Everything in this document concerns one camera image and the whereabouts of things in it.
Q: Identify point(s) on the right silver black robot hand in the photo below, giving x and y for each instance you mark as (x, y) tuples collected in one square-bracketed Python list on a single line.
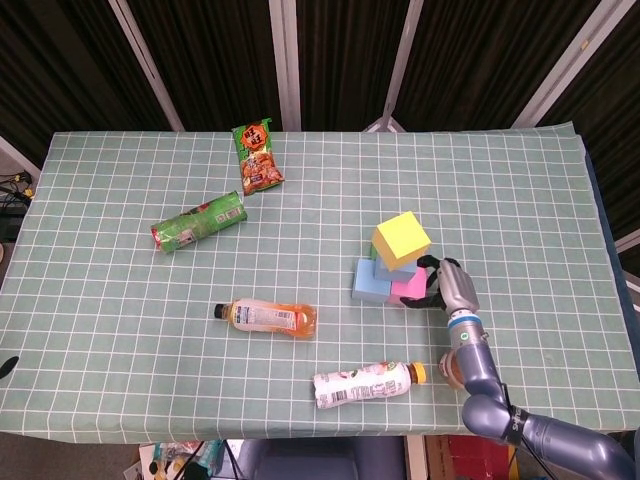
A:
[(455, 285)]

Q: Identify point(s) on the yellow foam cube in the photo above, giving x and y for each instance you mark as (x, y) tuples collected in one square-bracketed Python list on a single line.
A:
[(402, 242)]

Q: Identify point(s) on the blue foam cube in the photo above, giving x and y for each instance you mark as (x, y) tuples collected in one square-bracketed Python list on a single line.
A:
[(370, 287)]

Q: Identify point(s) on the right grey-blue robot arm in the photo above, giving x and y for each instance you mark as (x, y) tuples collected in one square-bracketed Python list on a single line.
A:
[(475, 360)]

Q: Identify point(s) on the pink foam cube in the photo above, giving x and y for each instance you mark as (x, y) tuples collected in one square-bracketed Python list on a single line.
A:
[(407, 290)]

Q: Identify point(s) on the round brown snack cup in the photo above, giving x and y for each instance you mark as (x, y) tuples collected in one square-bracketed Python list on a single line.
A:
[(450, 372)]

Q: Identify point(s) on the white-label bottle yellow cap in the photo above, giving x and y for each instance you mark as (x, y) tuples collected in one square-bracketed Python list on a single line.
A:
[(360, 385)]

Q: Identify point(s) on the brown cardboard box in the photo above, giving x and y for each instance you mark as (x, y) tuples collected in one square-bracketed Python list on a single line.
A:
[(436, 457)]

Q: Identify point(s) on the red box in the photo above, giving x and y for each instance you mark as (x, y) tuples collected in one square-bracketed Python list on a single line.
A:
[(470, 460)]

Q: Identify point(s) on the white table leg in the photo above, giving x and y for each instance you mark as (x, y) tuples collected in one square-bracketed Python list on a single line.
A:
[(415, 460)]

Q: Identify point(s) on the orange drink bottle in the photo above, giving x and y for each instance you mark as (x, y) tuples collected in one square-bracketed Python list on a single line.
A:
[(270, 317)]

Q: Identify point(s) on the dark fabric partition panel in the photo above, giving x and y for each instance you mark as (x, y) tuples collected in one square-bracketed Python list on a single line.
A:
[(60, 65), (215, 60), (345, 60), (490, 60), (615, 125)]

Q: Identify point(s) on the green orange snack bag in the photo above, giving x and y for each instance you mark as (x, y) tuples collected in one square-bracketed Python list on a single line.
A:
[(255, 160)]

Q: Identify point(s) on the green chip canister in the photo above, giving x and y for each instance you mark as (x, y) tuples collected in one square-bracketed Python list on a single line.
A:
[(200, 222)]

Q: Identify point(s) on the green grid tablecloth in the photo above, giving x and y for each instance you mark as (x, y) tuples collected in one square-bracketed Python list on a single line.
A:
[(150, 300)]

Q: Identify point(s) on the teal plastic packaging pile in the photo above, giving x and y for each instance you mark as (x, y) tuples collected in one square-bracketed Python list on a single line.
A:
[(200, 455)]

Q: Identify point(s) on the white frame post with foot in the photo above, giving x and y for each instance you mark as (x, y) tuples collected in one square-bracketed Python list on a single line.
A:
[(401, 60)]

